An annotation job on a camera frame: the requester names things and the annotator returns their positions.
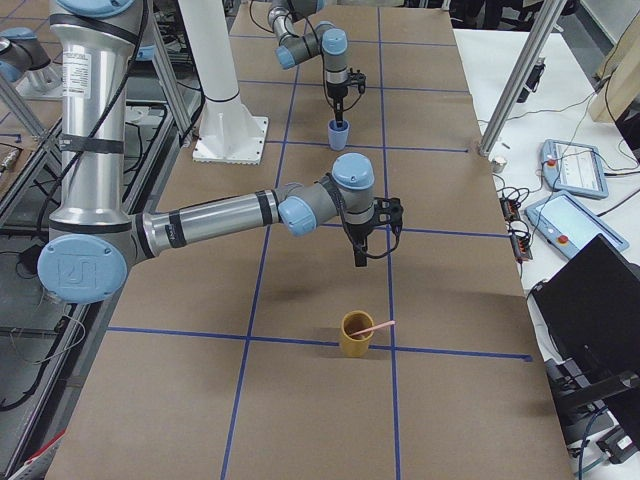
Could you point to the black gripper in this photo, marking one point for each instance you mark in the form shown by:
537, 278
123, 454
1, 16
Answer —
359, 233
336, 93

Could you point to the blue plastic cup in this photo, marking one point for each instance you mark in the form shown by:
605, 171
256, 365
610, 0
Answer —
338, 133

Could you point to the pink chopstick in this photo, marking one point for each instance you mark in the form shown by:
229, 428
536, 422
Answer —
373, 328

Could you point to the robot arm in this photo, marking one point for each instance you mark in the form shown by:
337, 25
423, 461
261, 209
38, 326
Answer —
324, 40
93, 243

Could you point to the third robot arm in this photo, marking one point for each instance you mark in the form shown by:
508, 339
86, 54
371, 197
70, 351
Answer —
21, 52

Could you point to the yellow wooden cup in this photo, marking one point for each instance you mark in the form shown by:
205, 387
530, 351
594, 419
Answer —
352, 343

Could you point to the small white tape roll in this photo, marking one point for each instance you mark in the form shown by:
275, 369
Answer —
498, 164

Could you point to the orange black power strip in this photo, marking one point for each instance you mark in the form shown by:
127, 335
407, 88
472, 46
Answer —
518, 231

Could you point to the near teach pendant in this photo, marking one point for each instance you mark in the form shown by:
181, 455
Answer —
568, 225

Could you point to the teach pendant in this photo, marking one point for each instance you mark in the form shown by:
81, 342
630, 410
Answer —
573, 167
568, 225

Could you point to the white side table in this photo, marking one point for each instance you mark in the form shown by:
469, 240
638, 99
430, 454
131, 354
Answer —
476, 293

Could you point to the far teach pendant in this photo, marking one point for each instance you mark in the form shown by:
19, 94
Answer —
573, 167

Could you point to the black laptop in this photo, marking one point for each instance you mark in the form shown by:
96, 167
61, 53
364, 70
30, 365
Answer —
591, 308

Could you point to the black monitor stand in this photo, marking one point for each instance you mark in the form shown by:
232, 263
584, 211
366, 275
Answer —
582, 385

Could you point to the wooden board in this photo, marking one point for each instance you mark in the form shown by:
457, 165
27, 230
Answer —
620, 73

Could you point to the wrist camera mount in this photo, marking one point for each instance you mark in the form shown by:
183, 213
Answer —
388, 211
357, 79

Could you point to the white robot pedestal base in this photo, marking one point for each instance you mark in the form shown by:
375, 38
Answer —
228, 132

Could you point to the left aluminium frame strut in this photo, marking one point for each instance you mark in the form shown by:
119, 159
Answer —
168, 81

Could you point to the aluminium frame post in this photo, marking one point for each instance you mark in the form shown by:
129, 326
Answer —
537, 37

